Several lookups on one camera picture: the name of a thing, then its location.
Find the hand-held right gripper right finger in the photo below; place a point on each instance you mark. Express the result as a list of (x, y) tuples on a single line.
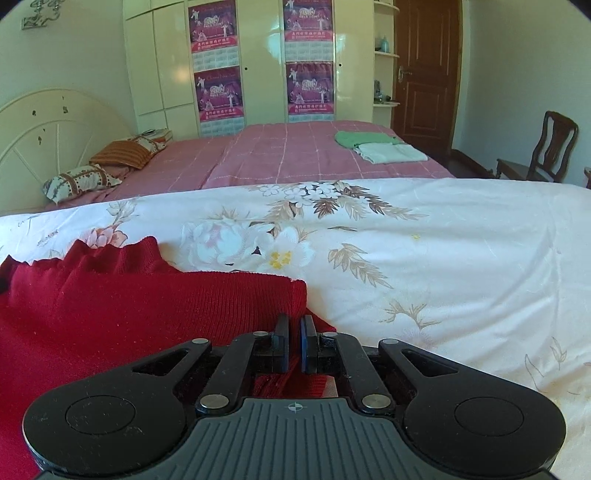
[(305, 344)]

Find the cream wardrobe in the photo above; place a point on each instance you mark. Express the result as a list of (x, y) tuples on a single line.
[(171, 55)]

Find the dark shelf ornament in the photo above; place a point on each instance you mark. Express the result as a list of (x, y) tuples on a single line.
[(379, 92)]

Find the white floral bedsheet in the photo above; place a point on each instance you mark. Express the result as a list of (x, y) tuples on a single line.
[(438, 254)]

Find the teal bottle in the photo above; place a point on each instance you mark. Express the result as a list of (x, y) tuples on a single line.
[(384, 44)]

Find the cream arched headboard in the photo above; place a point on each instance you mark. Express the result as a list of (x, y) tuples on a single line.
[(46, 129)]

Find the wall lamp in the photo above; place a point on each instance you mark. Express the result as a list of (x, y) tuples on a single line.
[(41, 14)]

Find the pink checked bed cover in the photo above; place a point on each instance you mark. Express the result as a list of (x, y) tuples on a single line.
[(277, 152)]

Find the brown wooden door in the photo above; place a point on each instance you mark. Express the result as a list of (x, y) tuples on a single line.
[(429, 101)]

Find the floral patterned pillow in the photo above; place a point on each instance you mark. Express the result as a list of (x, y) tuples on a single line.
[(78, 182)]

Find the brown wooden furniture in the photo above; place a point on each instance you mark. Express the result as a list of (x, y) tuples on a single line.
[(588, 177)]

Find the green folded cloth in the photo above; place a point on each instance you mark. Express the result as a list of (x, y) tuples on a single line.
[(364, 138)]

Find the red knit sweater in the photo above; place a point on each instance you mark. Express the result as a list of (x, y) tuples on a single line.
[(115, 304)]

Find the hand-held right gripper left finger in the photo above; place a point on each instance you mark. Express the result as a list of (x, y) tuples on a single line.
[(284, 344)]

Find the cream corner shelf unit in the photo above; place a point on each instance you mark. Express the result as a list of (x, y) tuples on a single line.
[(385, 60)]

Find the white folded cloth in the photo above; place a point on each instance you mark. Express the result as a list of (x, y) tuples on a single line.
[(392, 153)]

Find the purple wall poster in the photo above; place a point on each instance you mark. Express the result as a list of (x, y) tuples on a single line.
[(308, 23), (310, 90), (219, 97), (214, 27)]

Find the orange striped pillow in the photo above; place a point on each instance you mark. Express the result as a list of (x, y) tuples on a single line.
[(124, 152)]

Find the dark wooden chair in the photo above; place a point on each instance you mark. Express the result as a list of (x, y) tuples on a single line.
[(556, 143)]

